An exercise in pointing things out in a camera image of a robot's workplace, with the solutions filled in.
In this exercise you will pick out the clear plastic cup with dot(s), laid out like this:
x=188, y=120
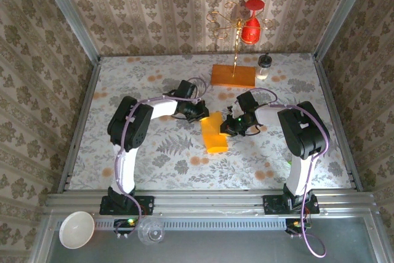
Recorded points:
x=151, y=232

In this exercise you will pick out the aluminium frame post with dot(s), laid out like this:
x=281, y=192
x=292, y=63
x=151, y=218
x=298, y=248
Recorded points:
x=341, y=13
x=70, y=16

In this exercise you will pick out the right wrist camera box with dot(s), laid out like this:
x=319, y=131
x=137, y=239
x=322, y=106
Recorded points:
x=234, y=109

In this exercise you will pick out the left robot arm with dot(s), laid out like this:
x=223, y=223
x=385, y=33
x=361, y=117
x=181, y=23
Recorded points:
x=129, y=124

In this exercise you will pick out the aluminium mounting rail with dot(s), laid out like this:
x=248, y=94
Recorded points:
x=209, y=203

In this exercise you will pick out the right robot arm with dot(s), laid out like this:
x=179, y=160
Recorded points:
x=301, y=133

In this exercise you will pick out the orange cloth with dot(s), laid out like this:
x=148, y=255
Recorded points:
x=215, y=143

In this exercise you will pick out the white bowl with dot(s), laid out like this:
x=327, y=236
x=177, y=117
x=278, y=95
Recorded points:
x=76, y=230

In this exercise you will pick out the small glass jar black lid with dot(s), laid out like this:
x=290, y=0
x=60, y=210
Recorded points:
x=263, y=70

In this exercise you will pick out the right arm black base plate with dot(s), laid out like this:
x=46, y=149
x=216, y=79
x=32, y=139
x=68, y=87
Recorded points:
x=272, y=206

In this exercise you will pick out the red wine glass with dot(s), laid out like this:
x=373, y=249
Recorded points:
x=250, y=30

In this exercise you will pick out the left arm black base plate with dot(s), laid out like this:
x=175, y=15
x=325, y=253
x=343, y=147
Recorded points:
x=144, y=206

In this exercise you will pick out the small controller circuit board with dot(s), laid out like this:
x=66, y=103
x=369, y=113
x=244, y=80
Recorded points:
x=297, y=224
x=126, y=224

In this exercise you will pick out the aluminium table side rail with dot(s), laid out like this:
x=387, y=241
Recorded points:
x=337, y=115
x=81, y=115

